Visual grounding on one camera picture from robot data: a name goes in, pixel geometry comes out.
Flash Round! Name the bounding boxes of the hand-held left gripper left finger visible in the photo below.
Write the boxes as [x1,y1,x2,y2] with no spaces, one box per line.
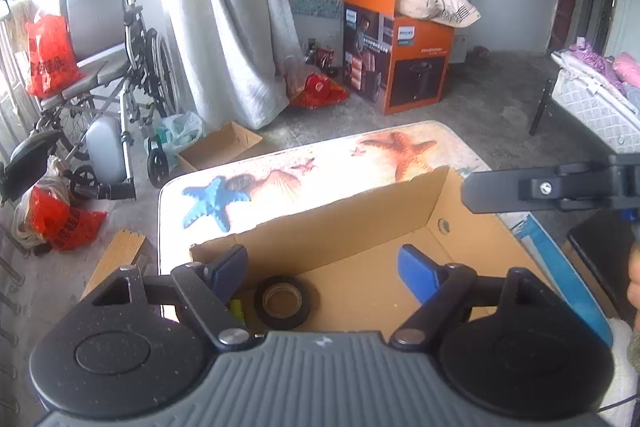
[92,245,257,352]

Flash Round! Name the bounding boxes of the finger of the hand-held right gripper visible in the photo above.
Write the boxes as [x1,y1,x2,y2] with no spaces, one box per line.
[460,154,640,214]

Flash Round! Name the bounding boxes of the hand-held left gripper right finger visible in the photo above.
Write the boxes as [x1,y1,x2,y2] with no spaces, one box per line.
[390,244,556,350]

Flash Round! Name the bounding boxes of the brown cardboard box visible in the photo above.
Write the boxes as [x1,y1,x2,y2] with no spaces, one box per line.
[190,166,616,348]

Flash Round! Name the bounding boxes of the black tape roll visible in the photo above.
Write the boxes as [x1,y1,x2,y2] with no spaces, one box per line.
[253,276,321,330]

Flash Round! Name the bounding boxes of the person's right hand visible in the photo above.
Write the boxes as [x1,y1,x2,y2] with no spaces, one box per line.
[628,242,640,308]

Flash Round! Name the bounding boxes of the small wooden stool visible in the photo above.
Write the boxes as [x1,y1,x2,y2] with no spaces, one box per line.
[81,229,157,301]

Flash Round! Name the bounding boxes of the small open cardboard box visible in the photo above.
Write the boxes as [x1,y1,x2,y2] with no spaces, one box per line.
[176,122,264,174]

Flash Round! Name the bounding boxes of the bed with white mattress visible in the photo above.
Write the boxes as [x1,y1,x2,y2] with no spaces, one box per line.
[529,51,640,158]

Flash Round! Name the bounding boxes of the pale green plastic bag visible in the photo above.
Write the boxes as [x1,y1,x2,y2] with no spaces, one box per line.
[145,111,204,158]

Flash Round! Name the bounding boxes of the orange appliance carton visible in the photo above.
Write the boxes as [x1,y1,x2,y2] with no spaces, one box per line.
[342,0,456,116]

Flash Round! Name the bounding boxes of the pink clothes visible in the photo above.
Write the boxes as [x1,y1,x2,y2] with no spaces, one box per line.
[570,37,640,90]

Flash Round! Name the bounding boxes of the red plastic bag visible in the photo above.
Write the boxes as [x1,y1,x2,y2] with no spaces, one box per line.
[26,14,83,98]
[30,186,108,253]

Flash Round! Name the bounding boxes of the red snack bag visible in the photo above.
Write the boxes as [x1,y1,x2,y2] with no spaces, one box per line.
[286,73,351,108]

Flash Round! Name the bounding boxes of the white plastic bag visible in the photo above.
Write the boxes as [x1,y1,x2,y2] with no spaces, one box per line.
[11,174,66,250]

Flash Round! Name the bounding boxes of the grey wheelchair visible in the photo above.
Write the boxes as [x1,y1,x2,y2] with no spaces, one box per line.
[0,0,182,204]

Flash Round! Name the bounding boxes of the light grey curtain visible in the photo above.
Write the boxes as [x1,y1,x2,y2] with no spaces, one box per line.
[170,0,307,131]

